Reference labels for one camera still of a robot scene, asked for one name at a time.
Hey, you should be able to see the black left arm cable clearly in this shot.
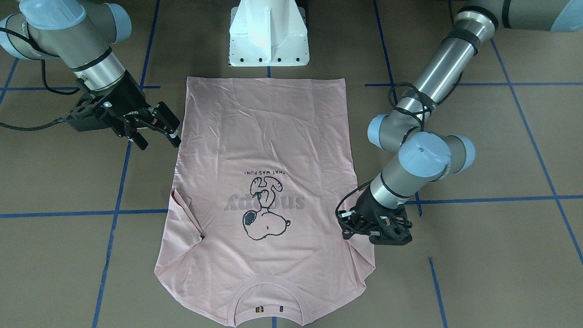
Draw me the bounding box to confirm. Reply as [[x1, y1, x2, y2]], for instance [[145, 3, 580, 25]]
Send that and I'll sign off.
[[335, 73, 463, 228]]

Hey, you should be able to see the pink Snoopy t-shirt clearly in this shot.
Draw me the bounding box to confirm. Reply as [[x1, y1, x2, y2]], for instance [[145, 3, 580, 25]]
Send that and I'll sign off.
[[154, 77, 375, 327]]

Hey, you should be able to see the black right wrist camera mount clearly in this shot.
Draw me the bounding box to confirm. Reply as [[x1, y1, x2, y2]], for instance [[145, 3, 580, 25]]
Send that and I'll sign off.
[[66, 93, 113, 132]]

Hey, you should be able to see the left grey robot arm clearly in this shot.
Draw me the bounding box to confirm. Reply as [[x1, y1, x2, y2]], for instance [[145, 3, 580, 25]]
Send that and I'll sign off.
[[335, 0, 582, 246]]

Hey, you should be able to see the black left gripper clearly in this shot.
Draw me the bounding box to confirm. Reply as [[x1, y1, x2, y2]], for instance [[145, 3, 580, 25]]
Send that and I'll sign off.
[[341, 188, 388, 239]]

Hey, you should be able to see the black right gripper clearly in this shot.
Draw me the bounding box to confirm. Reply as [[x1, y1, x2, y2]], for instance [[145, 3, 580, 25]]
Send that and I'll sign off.
[[84, 71, 181, 151]]

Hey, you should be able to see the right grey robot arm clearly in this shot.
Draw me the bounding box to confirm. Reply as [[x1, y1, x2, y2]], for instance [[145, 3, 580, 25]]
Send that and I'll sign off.
[[1, 0, 181, 150]]

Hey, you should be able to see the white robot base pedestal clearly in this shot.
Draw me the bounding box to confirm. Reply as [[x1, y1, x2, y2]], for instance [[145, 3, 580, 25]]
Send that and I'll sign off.
[[228, 0, 310, 67]]

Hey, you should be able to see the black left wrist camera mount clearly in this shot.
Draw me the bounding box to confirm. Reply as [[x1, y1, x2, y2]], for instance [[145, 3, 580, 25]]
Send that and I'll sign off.
[[369, 204, 412, 246]]

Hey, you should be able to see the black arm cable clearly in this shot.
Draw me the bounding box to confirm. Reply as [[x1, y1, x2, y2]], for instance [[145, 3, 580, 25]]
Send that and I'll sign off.
[[0, 27, 80, 132], [335, 73, 463, 228]]

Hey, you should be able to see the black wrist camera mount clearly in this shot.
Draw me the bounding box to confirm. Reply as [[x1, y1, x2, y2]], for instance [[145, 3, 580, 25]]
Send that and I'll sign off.
[[66, 93, 113, 132], [369, 204, 412, 246]]

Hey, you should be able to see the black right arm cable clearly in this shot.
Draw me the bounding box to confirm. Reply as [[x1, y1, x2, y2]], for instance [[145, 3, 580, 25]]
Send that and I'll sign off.
[[0, 27, 80, 132]]

